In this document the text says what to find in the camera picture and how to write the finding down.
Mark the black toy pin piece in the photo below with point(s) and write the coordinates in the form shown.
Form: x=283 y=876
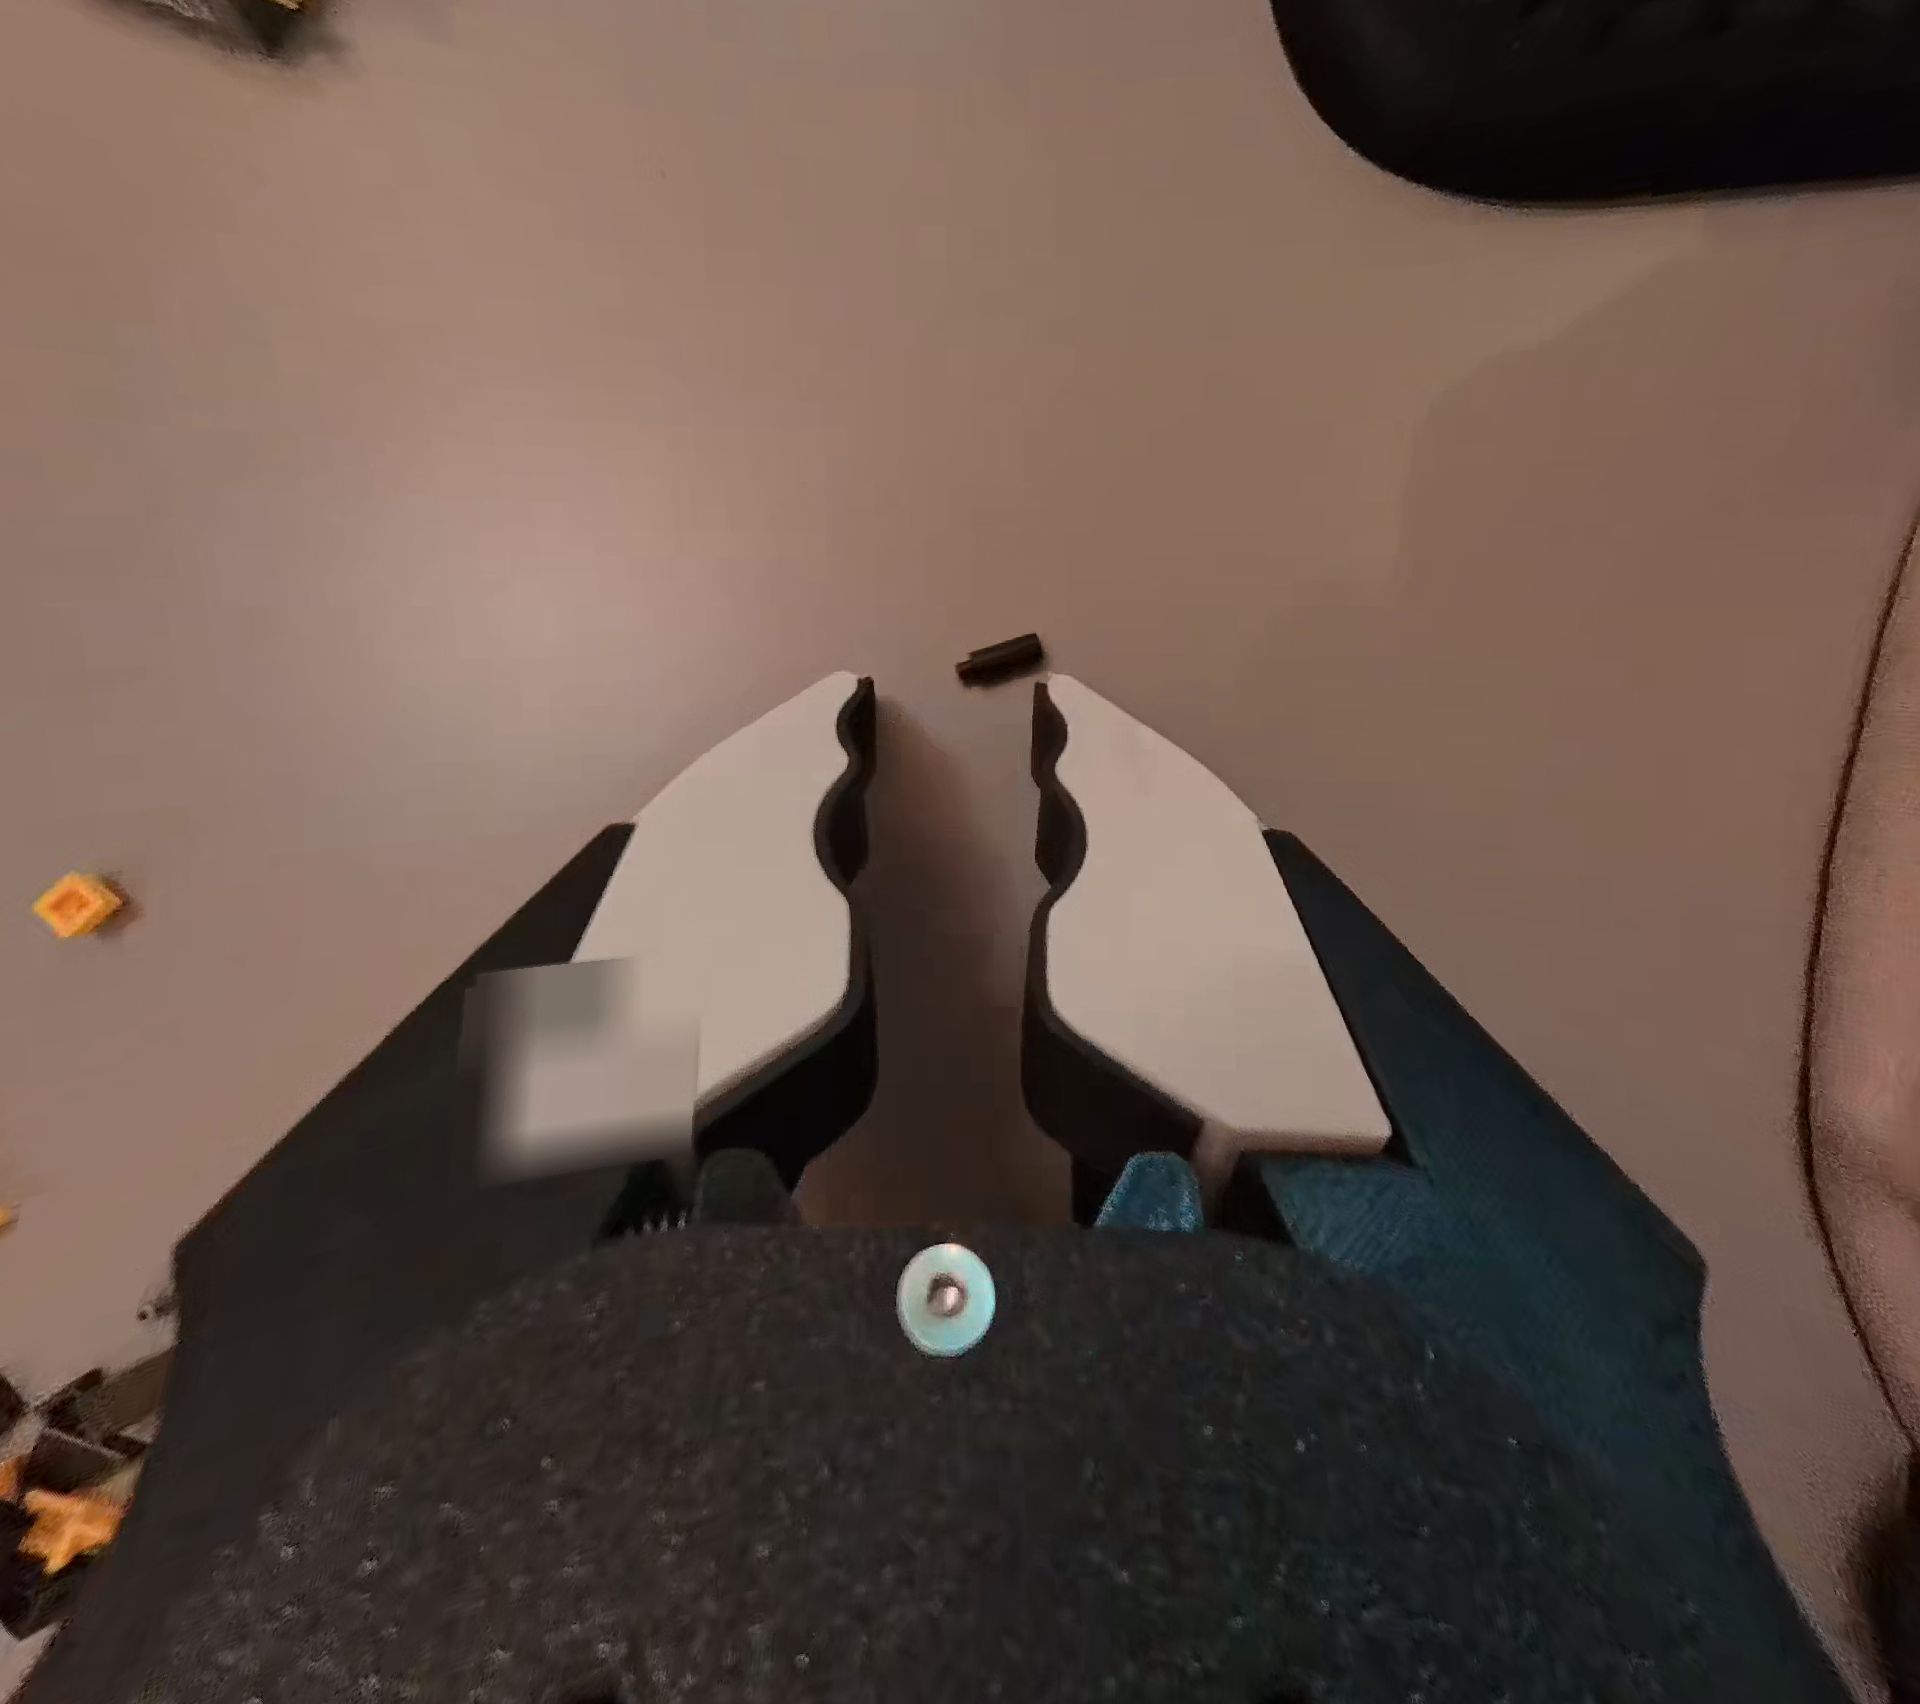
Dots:
x=1003 y=659

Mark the tan cloth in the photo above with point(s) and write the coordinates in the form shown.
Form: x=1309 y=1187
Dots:
x=1874 y=985

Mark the orange square plate piece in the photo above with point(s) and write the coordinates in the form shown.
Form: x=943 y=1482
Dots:
x=79 y=905

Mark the grey desk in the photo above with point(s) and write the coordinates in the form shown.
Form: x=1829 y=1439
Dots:
x=750 y=309

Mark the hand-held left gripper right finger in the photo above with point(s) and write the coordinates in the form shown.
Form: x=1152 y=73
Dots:
x=1200 y=955

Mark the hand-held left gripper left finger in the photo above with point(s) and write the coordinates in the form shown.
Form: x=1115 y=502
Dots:
x=750 y=864

